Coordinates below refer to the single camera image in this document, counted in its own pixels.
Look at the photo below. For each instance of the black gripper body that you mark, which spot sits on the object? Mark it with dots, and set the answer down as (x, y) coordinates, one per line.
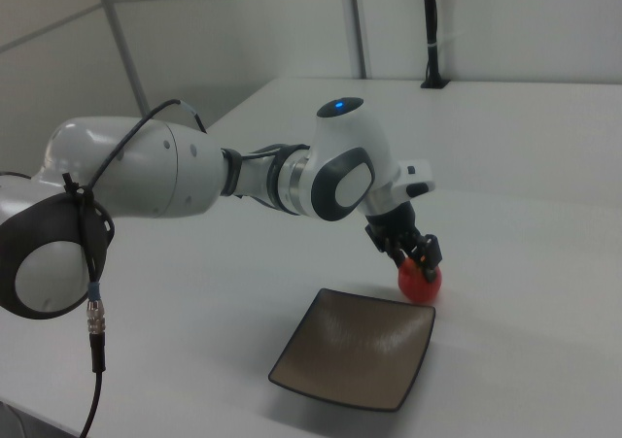
(396, 222)

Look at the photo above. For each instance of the square brown ceramic plate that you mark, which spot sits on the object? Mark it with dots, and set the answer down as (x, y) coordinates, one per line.
(355, 350)

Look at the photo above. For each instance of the gray partition post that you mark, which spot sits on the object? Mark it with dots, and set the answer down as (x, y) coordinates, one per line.
(124, 44)
(359, 25)

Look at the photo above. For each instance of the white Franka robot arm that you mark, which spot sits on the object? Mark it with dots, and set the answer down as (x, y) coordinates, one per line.
(146, 166)

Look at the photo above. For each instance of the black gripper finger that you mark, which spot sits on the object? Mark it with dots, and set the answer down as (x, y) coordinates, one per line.
(394, 254)
(430, 251)

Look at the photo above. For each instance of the red apple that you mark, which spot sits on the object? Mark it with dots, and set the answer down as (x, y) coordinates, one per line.
(417, 287)

